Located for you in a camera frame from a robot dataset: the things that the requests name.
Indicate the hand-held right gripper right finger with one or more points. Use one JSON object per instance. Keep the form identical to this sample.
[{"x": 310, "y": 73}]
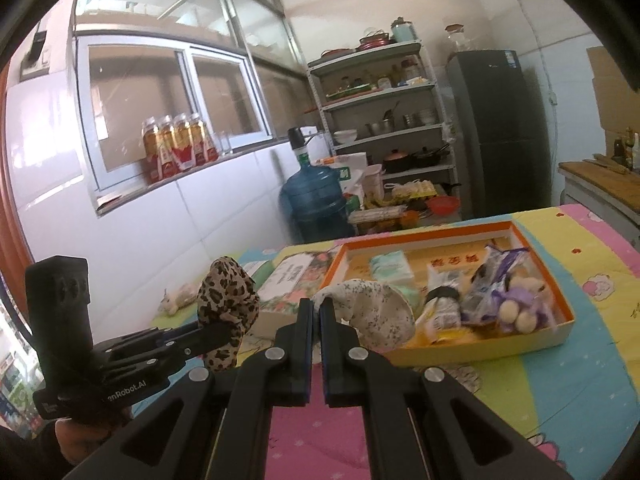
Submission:
[{"x": 331, "y": 360}]

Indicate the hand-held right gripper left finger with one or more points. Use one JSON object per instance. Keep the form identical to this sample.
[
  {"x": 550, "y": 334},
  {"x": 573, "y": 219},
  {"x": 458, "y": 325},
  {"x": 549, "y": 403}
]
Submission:
[{"x": 305, "y": 360}]

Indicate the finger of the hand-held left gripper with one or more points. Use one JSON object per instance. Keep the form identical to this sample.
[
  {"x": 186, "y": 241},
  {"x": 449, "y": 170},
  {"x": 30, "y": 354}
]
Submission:
[{"x": 170, "y": 342}]

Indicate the white spotted cloth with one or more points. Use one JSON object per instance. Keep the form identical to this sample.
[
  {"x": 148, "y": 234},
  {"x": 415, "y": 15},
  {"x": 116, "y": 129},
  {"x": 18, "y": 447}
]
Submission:
[{"x": 375, "y": 315}]

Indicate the leopard print cloth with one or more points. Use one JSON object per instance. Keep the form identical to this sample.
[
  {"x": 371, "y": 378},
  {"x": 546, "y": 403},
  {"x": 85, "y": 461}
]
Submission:
[{"x": 225, "y": 300}]

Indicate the mint green bagged soft toy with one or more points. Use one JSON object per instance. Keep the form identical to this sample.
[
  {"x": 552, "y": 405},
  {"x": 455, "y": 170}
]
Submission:
[{"x": 411, "y": 294}]

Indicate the green white tissue pack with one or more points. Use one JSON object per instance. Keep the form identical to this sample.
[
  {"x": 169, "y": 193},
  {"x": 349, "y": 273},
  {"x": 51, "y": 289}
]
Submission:
[{"x": 392, "y": 266}]

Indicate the silver yellow snack packet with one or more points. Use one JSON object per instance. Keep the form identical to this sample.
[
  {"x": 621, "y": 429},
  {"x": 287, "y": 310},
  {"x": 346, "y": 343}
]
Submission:
[{"x": 440, "y": 320}]

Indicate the orange shallow cardboard box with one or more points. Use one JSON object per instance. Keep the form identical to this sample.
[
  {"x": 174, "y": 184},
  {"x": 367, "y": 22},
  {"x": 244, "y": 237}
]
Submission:
[{"x": 500, "y": 347}]

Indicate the teddy bear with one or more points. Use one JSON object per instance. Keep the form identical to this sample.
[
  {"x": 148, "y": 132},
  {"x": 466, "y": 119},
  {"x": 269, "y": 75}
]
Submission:
[{"x": 515, "y": 310}]

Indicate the person's left hand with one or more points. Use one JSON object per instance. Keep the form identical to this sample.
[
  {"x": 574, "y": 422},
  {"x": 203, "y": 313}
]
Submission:
[{"x": 80, "y": 440}]

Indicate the pink plush toy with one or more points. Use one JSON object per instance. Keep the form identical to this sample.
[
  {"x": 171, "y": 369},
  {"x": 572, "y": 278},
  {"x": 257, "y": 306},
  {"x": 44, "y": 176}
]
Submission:
[{"x": 177, "y": 300}]

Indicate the floral cardboard box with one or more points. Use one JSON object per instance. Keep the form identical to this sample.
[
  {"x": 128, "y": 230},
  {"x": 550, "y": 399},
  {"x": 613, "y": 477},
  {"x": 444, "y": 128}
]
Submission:
[{"x": 295, "y": 280}]

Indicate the clear plastic food container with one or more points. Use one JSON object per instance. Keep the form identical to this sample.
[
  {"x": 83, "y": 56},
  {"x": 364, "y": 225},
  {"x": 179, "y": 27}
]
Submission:
[{"x": 375, "y": 220}]

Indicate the blue water jug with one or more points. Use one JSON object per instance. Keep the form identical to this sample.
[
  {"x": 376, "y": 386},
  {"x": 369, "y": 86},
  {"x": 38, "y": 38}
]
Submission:
[{"x": 315, "y": 200}]

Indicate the purple white packet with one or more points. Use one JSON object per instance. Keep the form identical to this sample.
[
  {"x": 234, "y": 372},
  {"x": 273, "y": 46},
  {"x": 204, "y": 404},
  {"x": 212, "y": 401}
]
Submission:
[{"x": 492, "y": 280}]

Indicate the egg carton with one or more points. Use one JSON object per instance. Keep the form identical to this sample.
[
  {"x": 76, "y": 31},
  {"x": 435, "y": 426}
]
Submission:
[{"x": 412, "y": 190}]

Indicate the red plastic bowl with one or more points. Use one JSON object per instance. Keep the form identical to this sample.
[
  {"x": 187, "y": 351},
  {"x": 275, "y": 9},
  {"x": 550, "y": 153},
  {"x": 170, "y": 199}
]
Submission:
[{"x": 443, "y": 205}]

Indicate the shrink-wrapped drink bottle pack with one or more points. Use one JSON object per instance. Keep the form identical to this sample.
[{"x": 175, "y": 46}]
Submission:
[{"x": 175, "y": 150}]

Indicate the red lidded pot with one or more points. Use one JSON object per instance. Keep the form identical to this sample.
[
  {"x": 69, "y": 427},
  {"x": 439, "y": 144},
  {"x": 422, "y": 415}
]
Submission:
[{"x": 397, "y": 160}]

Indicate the black water pump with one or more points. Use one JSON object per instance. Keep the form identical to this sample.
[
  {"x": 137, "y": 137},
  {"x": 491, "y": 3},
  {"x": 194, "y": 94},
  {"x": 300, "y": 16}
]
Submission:
[{"x": 297, "y": 142}]

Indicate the white bowl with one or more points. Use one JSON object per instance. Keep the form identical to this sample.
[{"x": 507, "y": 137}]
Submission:
[{"x": 345, "y": 136}]

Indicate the black wok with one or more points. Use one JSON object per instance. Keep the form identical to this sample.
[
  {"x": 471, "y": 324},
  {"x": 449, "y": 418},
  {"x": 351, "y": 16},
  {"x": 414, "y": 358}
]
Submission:
[{"x": 430, "y": 157}]

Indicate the sliding glass window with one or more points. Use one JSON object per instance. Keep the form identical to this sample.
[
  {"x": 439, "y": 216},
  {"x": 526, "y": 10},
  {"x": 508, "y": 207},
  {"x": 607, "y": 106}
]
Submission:
[{"x": 150, "y": 100}]

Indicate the grey metal shelf rack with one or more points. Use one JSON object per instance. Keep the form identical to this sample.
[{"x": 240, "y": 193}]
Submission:
[{"x": 375, "y": 95}]

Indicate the dark grey fridge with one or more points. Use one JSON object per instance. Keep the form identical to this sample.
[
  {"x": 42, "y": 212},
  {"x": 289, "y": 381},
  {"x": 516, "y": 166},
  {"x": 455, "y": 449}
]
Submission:
[{"x": 495, "y": 130}]

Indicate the red lidded pan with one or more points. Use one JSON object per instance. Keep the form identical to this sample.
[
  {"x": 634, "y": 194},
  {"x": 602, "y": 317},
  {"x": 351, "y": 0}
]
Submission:
[{"x": 375, "y": 41}]

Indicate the wooden counter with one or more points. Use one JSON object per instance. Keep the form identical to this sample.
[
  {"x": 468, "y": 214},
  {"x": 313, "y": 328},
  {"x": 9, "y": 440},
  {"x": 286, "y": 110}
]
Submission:
[{"x": 600, "y": 180}]

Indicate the teal pot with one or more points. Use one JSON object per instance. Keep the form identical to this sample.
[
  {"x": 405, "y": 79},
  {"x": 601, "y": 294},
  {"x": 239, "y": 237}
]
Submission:
[{"x": 404, "y": 31}]

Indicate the glass jar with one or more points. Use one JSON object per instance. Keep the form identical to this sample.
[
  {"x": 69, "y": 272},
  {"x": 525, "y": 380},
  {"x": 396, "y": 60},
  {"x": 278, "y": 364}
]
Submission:
[{"x": 458, "y": 40}]

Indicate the cardboard sheet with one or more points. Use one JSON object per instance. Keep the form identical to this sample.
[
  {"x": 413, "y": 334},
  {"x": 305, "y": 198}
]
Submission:
[{"x": 615, "y": 90}]

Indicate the wall socket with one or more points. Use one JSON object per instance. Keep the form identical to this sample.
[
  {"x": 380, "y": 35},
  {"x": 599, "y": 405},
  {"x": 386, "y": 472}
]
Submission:
[{"x": 552, "y": 99}]

